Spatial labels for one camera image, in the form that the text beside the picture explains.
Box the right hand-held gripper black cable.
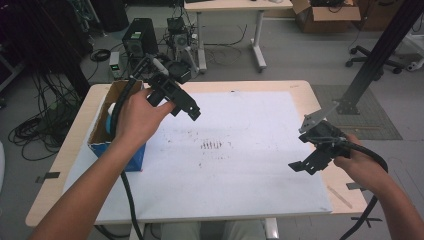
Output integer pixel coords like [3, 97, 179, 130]
[339, 138, 390, 240]

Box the black computer tower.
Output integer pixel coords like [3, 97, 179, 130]
[121, 17, 160, 60]

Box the left hand-held gripper black cable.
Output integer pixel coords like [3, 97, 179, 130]
[109, 77, 145, 240]

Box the white table leg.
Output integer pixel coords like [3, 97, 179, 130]
[264, 217, 280, 240]

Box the wooden table with white legs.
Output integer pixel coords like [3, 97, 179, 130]
[183, 0, 294, 74]

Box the black tape cross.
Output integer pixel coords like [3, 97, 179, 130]
[350, 215, 383, 230]

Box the open brown cardboard box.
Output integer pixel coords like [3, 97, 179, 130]
[291, 0, 362, 34]

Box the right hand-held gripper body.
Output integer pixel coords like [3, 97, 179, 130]
[298, 101, 352, 160]

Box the dark equipment rack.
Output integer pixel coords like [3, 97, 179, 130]
[0, 0, 93, 99]

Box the hand-held gripper black cable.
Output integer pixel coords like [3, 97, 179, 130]
[109, 77, 145, 240]
[339, 138, 390, 240]

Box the cardboard box with blue outside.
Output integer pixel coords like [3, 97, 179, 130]
[87, 79, 147, 173]

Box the bundle of black floor cables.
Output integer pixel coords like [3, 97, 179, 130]
[7, 71, 83, 162]

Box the black office chair base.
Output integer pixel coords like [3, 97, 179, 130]
[345, 44, 405, 76]

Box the black tape strip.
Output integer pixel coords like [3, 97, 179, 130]
[345, 182, 367, 192]
[35, 171, 61, 184]

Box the grey floor mat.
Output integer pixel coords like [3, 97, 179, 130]
[311, 83, 403, 141]

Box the black metal stand post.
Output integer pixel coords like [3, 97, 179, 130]
[334, 0, 424, 116]

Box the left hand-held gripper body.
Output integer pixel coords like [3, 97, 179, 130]
[131, 54, 193, 108]

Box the coiled black cable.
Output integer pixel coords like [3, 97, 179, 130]
[90, 48, 112, 63]

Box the person's left hand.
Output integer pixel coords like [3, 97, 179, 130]
[111, 87, 176, 152]

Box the small device with green display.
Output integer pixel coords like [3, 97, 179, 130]
[108, 51, 121, 80]

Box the person's right hand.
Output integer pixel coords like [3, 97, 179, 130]
[333, 133, 385, 192]

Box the white table mat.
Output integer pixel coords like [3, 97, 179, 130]
[63, 90, 334, 225]

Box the open device with fan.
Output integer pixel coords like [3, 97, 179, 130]
[166, 16, 192, 52]

